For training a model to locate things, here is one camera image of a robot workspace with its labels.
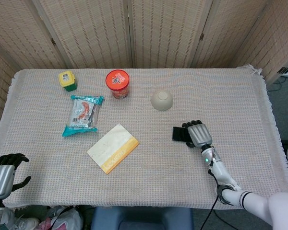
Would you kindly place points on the yellow lidded green container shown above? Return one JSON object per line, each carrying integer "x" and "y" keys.
{"x": 67, "y": 81}

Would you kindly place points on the blue chair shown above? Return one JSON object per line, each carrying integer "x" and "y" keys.
{"x": 141, "y": 219}

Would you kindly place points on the red lidded snack jar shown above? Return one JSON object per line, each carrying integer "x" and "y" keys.
{"x": 118, "y": 83}

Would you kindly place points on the white plastic bag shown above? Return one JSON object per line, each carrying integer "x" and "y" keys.
{"x": 64, "y": 219}

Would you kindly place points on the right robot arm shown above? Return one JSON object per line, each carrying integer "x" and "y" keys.
{"x": 232, "y": 182}

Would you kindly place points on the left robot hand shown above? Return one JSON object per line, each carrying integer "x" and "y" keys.
{"x": 1, "y": 178}

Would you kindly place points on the teal snack packet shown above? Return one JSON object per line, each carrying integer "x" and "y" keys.
{"x": 82, "y": 114}

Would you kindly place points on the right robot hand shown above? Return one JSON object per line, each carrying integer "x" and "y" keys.
{"x": 198, "y": 135}

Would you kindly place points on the white and yellow booklet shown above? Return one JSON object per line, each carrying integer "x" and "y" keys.
{"x": 113, "y": 148}

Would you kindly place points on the black smartphone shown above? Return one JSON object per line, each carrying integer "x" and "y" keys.
{"x": 180, "y": 134}

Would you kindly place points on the bamboo folding screen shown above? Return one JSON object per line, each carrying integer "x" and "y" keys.
{"x": 144, "y": 31}

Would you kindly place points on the beige upturned bowl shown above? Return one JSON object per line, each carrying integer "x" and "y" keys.
{"x": 161, "y": 99}

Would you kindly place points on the woven beige tablecloth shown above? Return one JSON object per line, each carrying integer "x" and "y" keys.
{"x": 144, "y": 172}

